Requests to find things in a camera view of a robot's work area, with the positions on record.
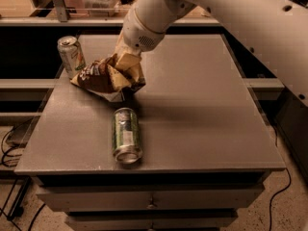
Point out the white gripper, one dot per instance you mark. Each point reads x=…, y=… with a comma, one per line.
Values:
x=139, y=33

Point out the brown sea salt chip bag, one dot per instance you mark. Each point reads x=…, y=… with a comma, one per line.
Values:
x=96, y=79

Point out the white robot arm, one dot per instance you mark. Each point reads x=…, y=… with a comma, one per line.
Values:
x=274, y=31

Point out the upright silver 7up can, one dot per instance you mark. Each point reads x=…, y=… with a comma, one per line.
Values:
x=71, y=54

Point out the lying green soda can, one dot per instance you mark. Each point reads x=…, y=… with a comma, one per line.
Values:
x=126, y=136

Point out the clear plastic container on shelf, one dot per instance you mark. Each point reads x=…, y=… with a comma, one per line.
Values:
x=100, y=7

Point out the grey drawer cabinet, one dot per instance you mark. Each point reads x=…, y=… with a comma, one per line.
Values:
x=206, y=149

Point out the upper drawer knob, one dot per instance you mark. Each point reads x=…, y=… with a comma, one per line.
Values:
x=151, y=205

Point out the grey metal shelf rail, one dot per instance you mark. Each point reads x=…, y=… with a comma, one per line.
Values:
x=58, y=13

